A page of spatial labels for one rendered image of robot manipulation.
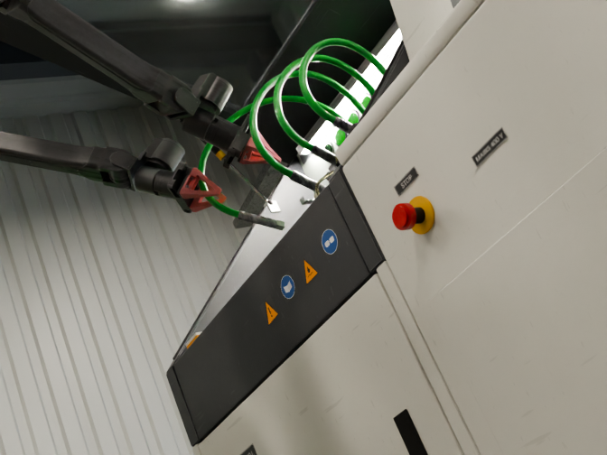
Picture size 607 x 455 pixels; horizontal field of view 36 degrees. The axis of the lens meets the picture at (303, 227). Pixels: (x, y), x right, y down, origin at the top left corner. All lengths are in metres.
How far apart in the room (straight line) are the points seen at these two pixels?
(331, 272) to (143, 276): 7.77
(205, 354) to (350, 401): 0.42
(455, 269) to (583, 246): 0.20
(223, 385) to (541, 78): 0.87
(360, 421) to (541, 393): 0.35
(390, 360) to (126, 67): 0.77
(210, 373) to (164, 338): 7.15
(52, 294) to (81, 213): 0.96
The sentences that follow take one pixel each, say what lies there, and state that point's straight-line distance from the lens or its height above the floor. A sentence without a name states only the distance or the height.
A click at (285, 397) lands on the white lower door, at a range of 1.55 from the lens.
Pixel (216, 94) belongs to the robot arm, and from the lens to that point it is 1.87.
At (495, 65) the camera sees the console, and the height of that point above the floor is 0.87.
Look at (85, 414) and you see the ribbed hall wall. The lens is 8.47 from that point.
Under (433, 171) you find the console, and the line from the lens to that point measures 1.23.
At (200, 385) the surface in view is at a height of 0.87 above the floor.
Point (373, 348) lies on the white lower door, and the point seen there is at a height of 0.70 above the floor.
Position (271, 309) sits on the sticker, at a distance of 1.55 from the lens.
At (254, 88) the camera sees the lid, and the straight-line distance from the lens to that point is 2.27.
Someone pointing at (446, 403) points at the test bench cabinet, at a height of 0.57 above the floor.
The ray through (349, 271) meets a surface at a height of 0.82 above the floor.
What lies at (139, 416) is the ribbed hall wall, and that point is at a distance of 8.56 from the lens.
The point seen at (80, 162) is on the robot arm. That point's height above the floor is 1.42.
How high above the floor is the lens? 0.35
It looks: 24 degrees up
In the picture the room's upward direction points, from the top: 24 degrees counter-clockwise
